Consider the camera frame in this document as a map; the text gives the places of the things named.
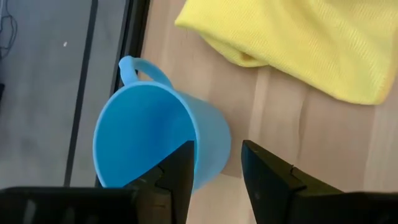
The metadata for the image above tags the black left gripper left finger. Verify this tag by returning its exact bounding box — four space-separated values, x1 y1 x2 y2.
0 140 196 224

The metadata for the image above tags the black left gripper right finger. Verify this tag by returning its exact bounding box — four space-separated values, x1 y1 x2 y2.
241 139 398 224

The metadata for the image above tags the blue plastic mug with handle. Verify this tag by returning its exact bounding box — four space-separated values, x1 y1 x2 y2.
92 55 232 196

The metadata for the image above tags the yellow cloth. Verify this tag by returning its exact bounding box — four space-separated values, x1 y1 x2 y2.
174 0 398 106

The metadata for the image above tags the thin black frame bar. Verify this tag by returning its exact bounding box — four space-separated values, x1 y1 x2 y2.
63 0 100 187

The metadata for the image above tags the black table edge rail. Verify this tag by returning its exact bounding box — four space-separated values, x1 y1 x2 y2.
95 0 152 187

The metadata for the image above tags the thin black cable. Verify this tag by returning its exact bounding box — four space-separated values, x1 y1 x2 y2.
0 4 19 60

